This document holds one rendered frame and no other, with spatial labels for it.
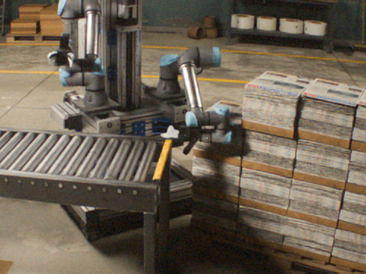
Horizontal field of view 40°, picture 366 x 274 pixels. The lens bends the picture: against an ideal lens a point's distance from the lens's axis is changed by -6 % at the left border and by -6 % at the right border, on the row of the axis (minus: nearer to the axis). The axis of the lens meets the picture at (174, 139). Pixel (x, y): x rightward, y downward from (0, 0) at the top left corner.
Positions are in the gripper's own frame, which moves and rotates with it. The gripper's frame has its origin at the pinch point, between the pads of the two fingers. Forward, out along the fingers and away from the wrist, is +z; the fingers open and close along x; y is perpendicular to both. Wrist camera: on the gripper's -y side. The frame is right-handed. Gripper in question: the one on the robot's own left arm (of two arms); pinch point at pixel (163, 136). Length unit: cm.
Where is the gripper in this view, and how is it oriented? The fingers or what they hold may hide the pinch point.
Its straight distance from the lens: 276.2
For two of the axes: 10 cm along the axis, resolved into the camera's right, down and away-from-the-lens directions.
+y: 0.2, -9.3, -3.8
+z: -9.9, -0.7, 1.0
